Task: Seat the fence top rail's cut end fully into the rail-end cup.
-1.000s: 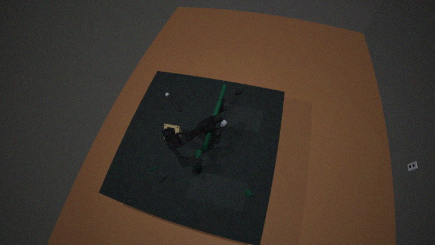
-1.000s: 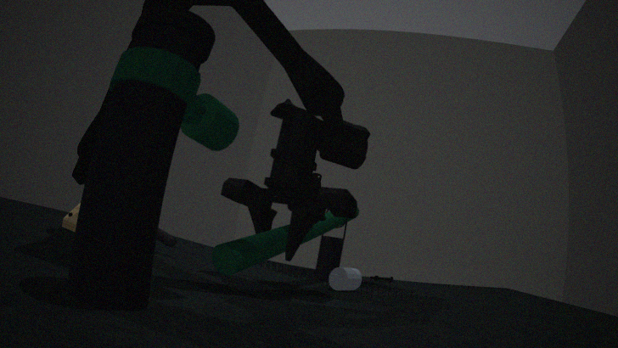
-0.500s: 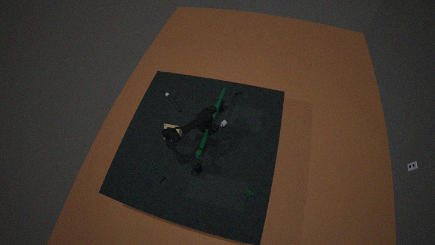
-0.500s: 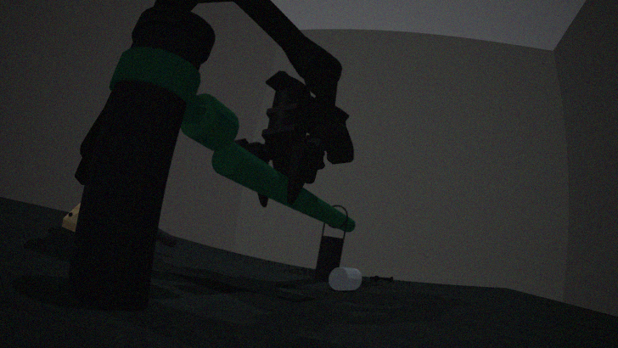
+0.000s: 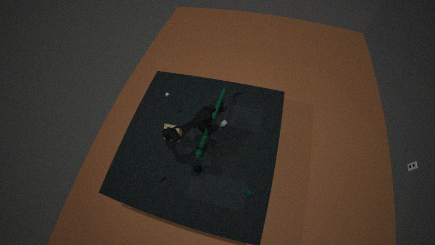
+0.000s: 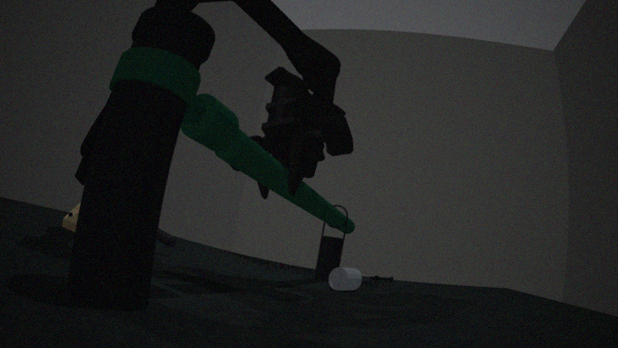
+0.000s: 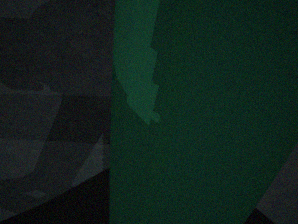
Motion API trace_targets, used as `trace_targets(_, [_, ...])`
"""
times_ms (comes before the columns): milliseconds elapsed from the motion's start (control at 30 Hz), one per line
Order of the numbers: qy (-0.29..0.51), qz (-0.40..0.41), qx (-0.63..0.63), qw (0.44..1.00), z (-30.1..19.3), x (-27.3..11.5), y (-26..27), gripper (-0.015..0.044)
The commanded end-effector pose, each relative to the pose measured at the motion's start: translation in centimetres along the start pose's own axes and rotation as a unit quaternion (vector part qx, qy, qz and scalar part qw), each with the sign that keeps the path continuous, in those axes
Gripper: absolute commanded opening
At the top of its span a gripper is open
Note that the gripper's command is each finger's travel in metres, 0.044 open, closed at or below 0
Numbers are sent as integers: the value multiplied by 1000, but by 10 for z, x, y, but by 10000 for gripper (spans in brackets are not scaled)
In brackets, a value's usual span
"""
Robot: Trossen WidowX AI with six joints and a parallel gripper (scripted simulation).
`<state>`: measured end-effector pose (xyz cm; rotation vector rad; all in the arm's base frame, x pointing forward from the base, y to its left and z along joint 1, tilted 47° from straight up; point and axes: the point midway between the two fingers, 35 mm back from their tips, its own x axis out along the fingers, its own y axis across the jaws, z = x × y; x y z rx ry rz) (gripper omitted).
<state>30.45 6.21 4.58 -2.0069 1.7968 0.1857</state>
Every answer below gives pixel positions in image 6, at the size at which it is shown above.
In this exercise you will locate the black cylinder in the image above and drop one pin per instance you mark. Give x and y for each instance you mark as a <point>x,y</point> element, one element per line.
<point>117,225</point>

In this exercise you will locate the grey cylinder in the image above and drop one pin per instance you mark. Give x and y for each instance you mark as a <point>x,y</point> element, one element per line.
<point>342,278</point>

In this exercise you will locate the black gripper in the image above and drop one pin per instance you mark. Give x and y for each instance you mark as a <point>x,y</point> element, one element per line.
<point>285,130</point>

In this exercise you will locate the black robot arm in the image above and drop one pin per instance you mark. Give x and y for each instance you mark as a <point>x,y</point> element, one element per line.
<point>317,65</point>

